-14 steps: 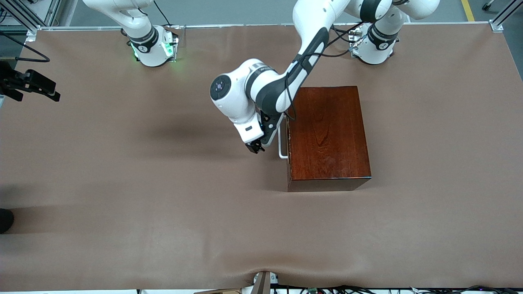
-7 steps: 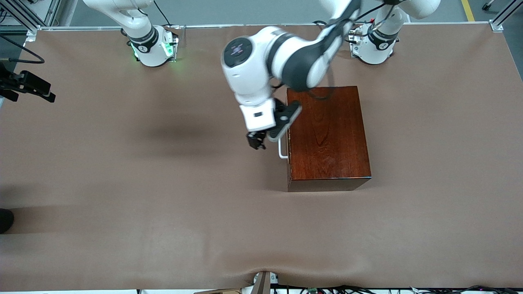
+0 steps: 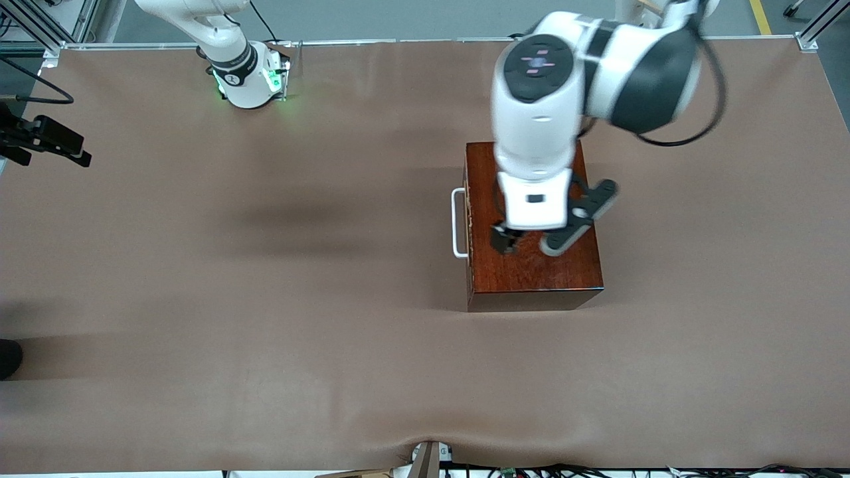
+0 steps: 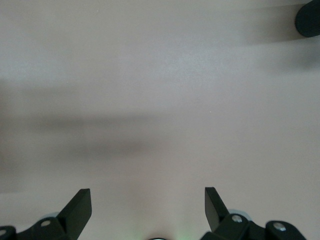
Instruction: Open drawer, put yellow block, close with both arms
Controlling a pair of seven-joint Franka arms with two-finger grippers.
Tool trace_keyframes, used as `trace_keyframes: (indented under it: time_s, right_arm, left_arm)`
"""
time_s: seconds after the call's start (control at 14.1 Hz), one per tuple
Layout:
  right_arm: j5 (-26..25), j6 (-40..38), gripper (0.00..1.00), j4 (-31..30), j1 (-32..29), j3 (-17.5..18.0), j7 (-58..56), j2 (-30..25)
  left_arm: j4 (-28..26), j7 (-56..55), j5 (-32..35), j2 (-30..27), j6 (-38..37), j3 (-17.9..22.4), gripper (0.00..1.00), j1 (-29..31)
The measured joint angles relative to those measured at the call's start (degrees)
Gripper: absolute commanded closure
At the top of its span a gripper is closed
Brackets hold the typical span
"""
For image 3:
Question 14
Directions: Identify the aluminium frame strut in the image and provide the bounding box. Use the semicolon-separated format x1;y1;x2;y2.
797;0;850;52
0;0;100;54

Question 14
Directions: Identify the dark red wooden cabinet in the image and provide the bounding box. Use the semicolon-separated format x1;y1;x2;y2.
464;139;605;313

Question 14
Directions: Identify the brown table cover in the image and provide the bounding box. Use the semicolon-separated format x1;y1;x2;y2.
0;37;850;473

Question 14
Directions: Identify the thin black cable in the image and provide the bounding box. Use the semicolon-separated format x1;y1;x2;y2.
249;0;281;44

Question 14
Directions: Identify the black round object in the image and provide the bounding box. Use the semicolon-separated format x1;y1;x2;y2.
0;339;24;381

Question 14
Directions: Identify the light wood drawer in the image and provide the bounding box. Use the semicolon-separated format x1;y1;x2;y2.
452;143;475;296

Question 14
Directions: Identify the black camera cable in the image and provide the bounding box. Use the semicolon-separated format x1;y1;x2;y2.
581;13;728;148
0;56;74;105

